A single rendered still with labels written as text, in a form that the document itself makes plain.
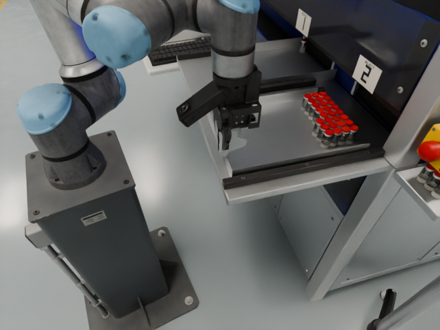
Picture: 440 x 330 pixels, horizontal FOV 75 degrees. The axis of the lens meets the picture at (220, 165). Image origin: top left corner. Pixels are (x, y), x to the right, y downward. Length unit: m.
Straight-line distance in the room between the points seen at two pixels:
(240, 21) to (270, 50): 0.73
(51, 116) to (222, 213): 1.16
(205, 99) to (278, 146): 0.27
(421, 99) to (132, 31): 0.55
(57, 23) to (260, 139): 0.52
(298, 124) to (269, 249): 0.89
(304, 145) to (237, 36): 0.37
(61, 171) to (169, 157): 1.24
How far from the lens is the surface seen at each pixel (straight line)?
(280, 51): 1.20
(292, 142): 0.76
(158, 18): 0.45
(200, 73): 1.04
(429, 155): 0.66
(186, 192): 1.77
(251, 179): 0.63
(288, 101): 0.91
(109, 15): 0.41
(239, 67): 0.51
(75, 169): 0.81
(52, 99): 0.74
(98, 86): 0.79
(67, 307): 1.60
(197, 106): 0.55
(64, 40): 0.77
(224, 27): 0.48
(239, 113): 0.56
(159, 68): 1.25
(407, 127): 0.74
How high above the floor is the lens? 1.37
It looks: 46 degrees down
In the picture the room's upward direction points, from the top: straight up
